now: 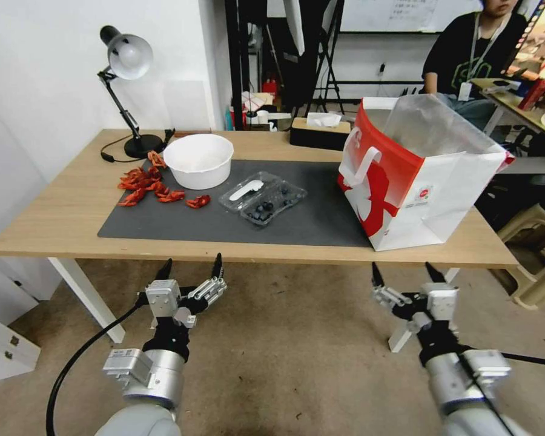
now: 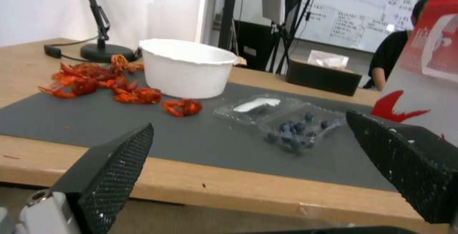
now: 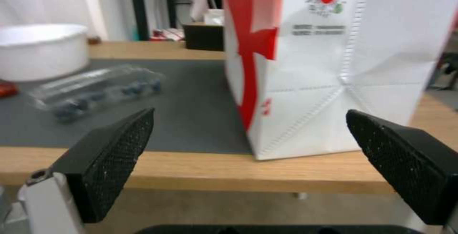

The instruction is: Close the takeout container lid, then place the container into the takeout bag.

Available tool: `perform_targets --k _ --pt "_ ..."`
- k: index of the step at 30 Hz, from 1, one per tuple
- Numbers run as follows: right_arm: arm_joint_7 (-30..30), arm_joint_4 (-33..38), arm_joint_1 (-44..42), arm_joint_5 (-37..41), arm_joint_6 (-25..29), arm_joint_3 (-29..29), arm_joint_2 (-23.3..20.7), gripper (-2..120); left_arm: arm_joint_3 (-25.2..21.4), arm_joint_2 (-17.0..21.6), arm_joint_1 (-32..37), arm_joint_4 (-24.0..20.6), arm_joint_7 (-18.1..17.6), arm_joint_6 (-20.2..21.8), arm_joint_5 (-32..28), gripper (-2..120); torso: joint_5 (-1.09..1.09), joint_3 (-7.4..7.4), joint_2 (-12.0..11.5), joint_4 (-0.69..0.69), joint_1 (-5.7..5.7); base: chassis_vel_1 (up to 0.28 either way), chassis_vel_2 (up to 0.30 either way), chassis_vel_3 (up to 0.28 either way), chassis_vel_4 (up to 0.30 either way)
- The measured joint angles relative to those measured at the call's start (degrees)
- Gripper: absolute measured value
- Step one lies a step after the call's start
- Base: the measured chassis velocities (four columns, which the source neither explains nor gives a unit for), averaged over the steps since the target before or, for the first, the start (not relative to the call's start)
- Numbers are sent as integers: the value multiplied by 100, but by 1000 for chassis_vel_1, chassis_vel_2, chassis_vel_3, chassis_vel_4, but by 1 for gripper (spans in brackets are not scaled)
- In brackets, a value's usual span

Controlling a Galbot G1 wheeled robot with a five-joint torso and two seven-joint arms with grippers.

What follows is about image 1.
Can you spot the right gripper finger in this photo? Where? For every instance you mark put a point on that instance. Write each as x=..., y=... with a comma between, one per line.
x=388, y=295
x=436, y=277

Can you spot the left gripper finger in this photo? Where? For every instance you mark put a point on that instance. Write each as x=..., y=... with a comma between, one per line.
x=165, y=271
x=207, y=292

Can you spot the red white takeout bag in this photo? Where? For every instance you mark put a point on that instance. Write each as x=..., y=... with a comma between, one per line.
x=404, y=195

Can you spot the clear plastic takeout container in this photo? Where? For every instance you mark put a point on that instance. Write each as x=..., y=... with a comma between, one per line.
x=263, y=197

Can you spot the black tissue box wooden lid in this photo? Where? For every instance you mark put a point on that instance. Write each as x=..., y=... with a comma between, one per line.
x=320, y=134

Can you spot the red food scrap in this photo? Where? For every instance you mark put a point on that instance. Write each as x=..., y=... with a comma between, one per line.
x=170, y=195
x=156, y=160
x=199, y=201
x=134, y=198
x=138, y=178

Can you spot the dark blueberry cluster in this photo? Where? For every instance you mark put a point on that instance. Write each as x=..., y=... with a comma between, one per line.
x=262, y=212

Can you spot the beige plastic stool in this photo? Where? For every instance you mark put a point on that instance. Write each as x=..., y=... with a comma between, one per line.
x=538, y=272

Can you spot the white round bowl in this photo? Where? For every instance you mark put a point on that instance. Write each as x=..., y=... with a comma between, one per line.
x=200, y=161

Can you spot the dark grey table mat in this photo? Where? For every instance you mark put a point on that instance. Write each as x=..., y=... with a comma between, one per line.
x=299, y=218

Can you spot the small black clip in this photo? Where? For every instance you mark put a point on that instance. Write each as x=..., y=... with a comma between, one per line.
x=169, y=136

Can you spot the white cabinet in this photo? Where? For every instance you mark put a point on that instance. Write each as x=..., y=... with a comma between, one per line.
x=4, y=345

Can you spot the white cup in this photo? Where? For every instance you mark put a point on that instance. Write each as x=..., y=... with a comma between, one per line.
x=262, y=116

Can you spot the wooden side desk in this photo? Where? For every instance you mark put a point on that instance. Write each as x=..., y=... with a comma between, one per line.
x=517, y=111

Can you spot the white tissue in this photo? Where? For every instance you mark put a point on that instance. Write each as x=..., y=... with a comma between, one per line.
x=323, y=119

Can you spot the black desk lamp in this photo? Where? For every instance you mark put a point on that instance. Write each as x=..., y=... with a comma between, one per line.
x=129, y=54

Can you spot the person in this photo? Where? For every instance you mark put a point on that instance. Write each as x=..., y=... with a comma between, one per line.
x=477, y=50

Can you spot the black folding stand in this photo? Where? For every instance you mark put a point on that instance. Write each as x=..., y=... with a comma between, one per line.
x=329, y=68

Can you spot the computer monitor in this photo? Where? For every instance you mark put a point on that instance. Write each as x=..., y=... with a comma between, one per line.
x=540, y=41

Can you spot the whiteboard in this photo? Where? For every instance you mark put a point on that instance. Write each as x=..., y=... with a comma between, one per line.
x=390, y=16

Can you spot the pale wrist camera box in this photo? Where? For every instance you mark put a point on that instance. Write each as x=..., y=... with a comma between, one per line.
x=440, y=299
x=162, y=297

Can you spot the black metal shelf frame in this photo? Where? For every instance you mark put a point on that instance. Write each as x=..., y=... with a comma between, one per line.
x=243, y=63

